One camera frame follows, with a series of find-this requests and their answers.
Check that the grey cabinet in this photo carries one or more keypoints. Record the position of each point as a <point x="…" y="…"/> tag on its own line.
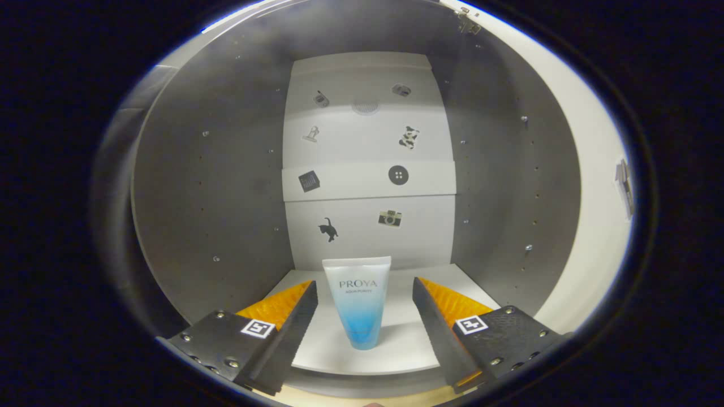
<point x="226" y="198"/>

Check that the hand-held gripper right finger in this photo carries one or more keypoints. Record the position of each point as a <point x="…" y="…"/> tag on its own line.
<point x="438" y="339"/>

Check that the white cabinet shelf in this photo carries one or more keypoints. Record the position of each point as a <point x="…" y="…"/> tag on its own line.
<point x="396" y="339"/>

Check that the white and blue tube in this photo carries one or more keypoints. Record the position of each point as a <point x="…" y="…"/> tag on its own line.
<point x="359" y="305"/>

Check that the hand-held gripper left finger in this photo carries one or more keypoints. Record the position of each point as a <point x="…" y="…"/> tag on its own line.
<point x="288" y="345"/>

